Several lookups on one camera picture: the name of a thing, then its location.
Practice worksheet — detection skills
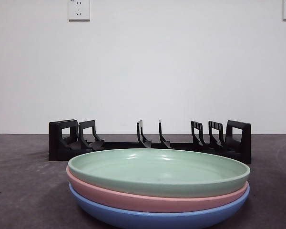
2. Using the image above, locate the blue round plate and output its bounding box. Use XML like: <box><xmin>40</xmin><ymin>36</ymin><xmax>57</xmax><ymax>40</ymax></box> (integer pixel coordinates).
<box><xmin>68</xmin><ymin>182</ymin><xmax>250</xmax><ymax>229</ymax></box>

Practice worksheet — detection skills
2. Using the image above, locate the pink round plate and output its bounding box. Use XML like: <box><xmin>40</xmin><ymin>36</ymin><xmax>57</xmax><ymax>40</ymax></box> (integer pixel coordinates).
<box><xmin>66</xmin><ymin>166</ymin><xmax>250</xmax><ymax>213</ymax></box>

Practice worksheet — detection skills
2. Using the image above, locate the black plastic plate rack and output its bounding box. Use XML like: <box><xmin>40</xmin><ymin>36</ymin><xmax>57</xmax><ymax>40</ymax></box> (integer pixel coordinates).
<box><xmin>48</xmin><ymin>119</ymin><xmax>251</xmax><ymax>165</ymax></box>

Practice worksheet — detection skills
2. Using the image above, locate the pale green round plate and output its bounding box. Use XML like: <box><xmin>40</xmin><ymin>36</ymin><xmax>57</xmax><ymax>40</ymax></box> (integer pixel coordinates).
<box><xmin>68</xmin><ymin>148</ymin><xmax>251</xmax><ymax>198</ymax></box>

